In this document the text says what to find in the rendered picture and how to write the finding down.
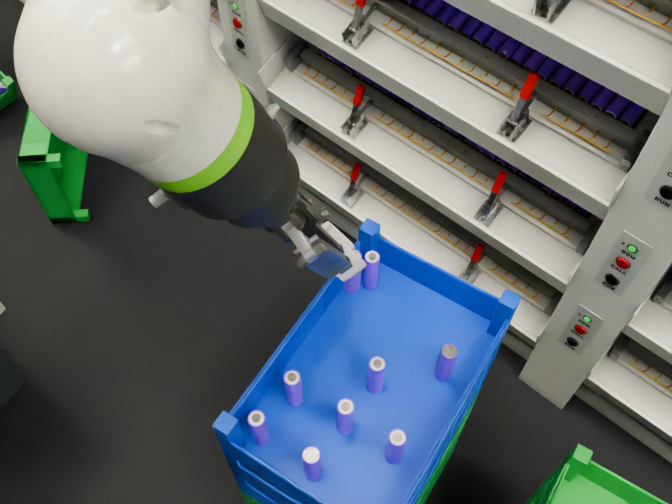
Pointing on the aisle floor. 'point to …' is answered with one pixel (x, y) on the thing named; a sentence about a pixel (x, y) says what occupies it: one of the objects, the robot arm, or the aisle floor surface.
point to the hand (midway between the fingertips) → (336, 251)
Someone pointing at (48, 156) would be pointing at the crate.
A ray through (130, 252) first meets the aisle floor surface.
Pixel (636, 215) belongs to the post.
